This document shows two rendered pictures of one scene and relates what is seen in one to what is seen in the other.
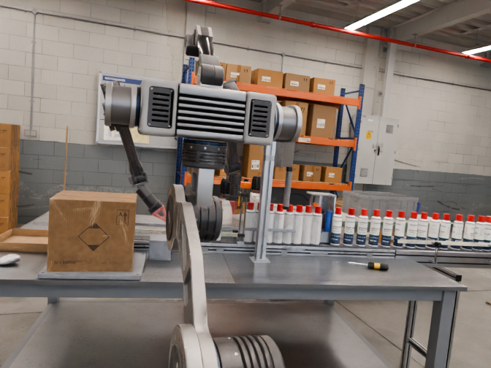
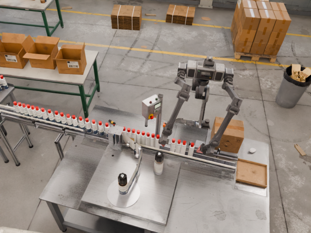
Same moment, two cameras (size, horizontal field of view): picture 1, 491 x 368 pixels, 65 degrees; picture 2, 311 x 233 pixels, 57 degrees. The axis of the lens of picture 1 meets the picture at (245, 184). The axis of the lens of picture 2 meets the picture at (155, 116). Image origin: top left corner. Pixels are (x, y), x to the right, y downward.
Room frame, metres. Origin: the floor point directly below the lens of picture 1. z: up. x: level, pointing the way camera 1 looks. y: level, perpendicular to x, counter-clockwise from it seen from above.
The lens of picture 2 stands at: (3.68, 0.68, 3.32)
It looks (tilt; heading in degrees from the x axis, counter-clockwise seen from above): 46 degrees down; 204
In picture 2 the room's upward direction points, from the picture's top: 3 degrees clockwise
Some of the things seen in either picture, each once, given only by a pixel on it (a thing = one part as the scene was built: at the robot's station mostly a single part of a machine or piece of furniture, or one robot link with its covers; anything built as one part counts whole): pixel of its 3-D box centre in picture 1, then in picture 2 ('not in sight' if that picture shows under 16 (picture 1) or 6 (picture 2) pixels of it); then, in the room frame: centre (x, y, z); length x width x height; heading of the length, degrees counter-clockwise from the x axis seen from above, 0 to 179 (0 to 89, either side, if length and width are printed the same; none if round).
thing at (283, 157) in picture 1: (279, 146); (152, 107); (1.89, -0.15, 1.38); 0.17 x 0.10 x 0.19; 156
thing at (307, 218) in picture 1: (307, 225); (128, 135); (2.02, -0.34, 0.98); 0.05 x 0.05 x 0.20
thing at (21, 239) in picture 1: (36, 239); (251, 172); (1.76, 0.95, 0.85); 0.30 x 0.26 x 0.04; 101
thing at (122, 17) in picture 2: not in sight; (127, 17); (-1.57, -2.49, 0.16); 0.65 x 0.54 x 0.32; 113
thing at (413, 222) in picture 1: (412, 230); (75, 122); (2.14, -0.95, 0.98); 0.05 x 0.05 x 0.20
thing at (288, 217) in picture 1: (288, 224); (138, 137); (2.00, -0.24, 0.98); 0.05 x 0.05 x 0.20
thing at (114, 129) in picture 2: (321, 193); (115, 129); (2.13, -0.42, 1.14); 0.14 x 0.11 x 0.01; 101
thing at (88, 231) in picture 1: (96, 228); (226, 135); (1.52, 0.58, 0.99); 0.30 x 0.24 x 0.27; 105
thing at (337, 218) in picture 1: (336, 226); not in sight; (2.05, -0.51, 0.98); 0.05 x 0.05 x 0.20
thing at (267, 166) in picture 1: (265, 190); (158, 119); (1.82, -0.10, 1.16); 0.04 x 0.04 x 0.67; 11
